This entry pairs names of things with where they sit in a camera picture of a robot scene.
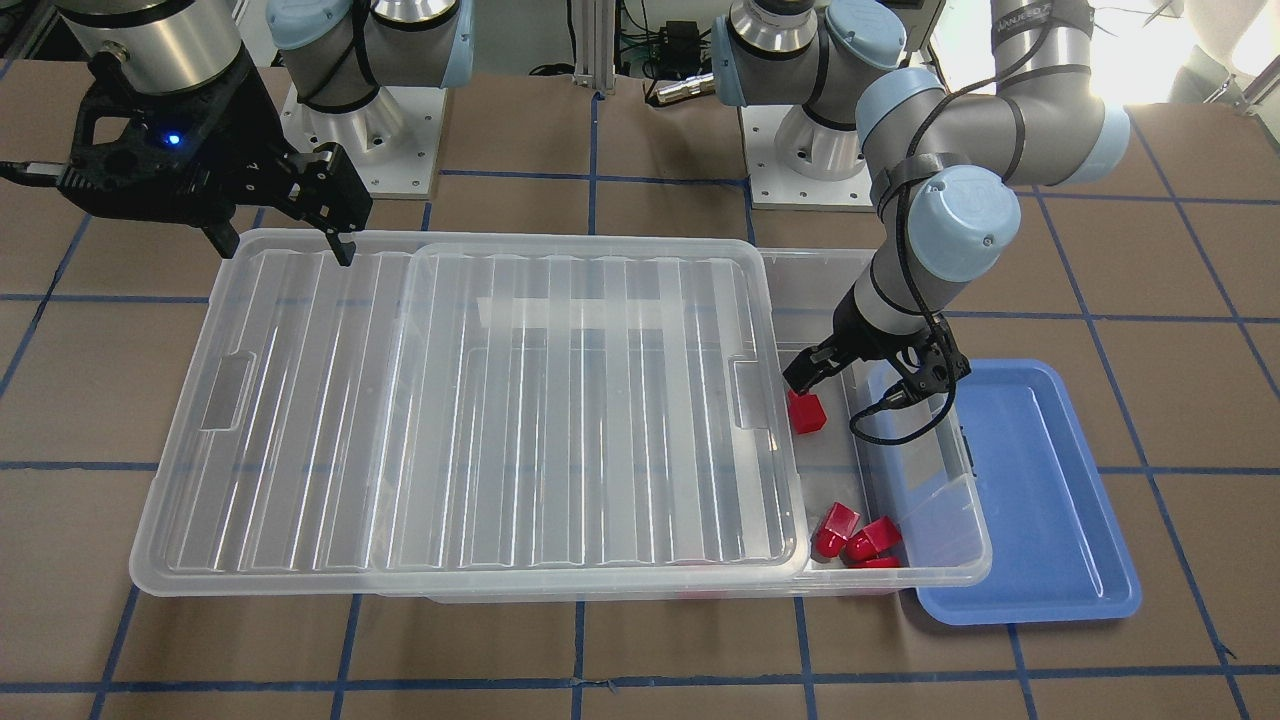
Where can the clear plastic box lid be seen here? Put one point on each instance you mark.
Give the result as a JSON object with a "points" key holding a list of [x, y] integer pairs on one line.
{"points": [[270, 480]]}

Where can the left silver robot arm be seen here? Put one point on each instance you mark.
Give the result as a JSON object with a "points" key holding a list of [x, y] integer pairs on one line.
{"points": [[943, 165]]}

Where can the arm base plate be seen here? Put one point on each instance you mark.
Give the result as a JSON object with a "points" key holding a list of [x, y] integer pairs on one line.
{"points": [[796, 163], [393, 142]]}

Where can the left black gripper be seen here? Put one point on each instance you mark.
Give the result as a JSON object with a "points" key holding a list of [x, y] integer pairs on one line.
{"points": [[856, 337]]}

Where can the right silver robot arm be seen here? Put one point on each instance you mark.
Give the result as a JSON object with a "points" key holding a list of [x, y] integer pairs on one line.
{"points": [[340, 54]]}

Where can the blue plastic tray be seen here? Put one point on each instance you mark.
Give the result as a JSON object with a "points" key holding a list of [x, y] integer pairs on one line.
{"points": [[1001, 507]]}

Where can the red block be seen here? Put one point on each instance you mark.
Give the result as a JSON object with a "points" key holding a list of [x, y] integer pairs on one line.
{"points": [[881, 562], [834, 531], [806, 414], [878, 538]]}

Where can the aluminium frame post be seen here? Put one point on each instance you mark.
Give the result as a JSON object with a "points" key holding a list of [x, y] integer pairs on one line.
{"points": [[594, 36]]}

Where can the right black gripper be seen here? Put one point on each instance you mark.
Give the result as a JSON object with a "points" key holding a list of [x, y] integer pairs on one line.
{"points": [[243, 118]]}

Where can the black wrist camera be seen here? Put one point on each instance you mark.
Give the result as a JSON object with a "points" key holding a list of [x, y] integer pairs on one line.
{"points": [[937, 369]]}

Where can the clear plastic storage box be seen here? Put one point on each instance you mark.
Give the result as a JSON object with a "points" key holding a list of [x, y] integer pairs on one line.
{"points": [[578, 424]]}

